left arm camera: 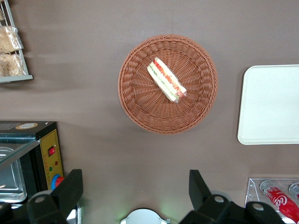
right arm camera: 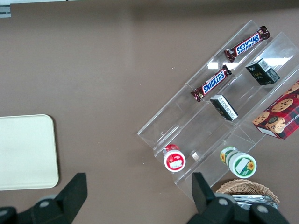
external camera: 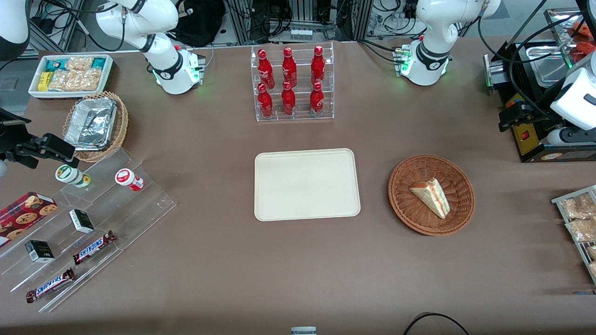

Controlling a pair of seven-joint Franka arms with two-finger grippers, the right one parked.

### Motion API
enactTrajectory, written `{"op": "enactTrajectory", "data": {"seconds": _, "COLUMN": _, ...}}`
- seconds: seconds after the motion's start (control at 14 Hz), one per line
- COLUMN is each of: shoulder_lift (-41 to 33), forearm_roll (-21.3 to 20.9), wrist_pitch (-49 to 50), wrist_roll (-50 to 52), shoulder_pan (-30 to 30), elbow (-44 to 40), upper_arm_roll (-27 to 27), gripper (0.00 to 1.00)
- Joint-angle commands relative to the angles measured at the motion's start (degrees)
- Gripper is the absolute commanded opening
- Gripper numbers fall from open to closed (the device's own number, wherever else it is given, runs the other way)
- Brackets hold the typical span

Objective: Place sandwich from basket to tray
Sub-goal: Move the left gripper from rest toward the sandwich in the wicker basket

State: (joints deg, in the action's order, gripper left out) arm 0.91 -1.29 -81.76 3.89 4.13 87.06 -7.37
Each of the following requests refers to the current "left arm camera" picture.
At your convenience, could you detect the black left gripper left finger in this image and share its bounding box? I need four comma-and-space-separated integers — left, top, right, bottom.
0, 169, 84, 224

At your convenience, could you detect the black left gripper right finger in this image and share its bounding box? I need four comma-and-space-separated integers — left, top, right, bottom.
179, 169, 287, 224

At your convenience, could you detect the triangle sandwich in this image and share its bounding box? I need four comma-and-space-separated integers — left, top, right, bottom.
146, 56, 188, 104

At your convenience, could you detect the beige plastic tray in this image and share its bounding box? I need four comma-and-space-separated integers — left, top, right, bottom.
237, 64, 299, 146

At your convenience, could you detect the round brown wicker basket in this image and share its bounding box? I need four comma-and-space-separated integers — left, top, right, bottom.
117, 34, 219, 135

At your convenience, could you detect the black glass food warmer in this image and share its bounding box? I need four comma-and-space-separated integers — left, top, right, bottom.
0, 120, 82, 224

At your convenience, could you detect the clear acrylic bottle rack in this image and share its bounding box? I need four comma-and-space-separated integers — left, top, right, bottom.
244, 178, 299, 224

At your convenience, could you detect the steel warmer pan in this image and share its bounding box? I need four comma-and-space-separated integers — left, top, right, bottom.
0, 147, 28, 203

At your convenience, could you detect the clear bag of rice snacks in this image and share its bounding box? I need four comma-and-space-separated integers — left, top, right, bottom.
0, 25, 24, 54
0, 53, 27, 77

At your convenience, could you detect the grey wire rack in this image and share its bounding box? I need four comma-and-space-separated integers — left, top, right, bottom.
0, 0, 34, 84

